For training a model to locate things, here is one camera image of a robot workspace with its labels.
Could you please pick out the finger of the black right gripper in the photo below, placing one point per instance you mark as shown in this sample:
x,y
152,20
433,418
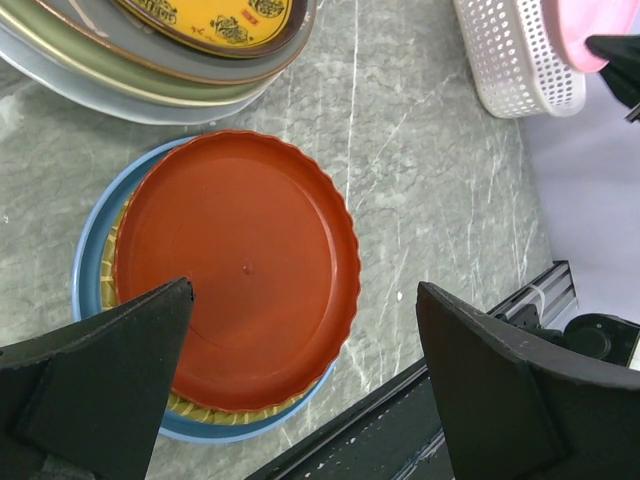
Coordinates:
x,y
621,73

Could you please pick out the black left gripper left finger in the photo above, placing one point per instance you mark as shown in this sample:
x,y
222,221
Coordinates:
x,y
93,393

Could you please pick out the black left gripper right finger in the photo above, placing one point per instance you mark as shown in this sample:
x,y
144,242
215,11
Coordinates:
x,y
515,406

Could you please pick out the pink plastic plate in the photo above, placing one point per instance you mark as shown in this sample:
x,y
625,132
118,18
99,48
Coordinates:
x,y
569,23

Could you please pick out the red-brown scalloped plate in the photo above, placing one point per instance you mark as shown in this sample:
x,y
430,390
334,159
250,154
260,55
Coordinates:
x,y
270,248

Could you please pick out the white perforated plastic bin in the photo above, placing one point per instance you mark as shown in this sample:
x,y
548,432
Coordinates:
x,y
516,71

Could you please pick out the blue plastic plate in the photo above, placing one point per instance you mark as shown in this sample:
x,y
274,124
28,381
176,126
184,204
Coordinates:
x,y
86,302

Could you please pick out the yellow patterned plate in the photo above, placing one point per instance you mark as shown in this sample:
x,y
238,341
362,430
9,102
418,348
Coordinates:
x,y
227,28

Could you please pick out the clear glass plate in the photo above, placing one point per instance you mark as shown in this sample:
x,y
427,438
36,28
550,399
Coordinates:
x,y
111,26

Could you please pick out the black table front frame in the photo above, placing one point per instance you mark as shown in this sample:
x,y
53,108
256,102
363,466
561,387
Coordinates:
x,y
393,433

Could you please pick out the aluminium rail frame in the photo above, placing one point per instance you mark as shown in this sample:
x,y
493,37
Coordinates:
x,y
549,300

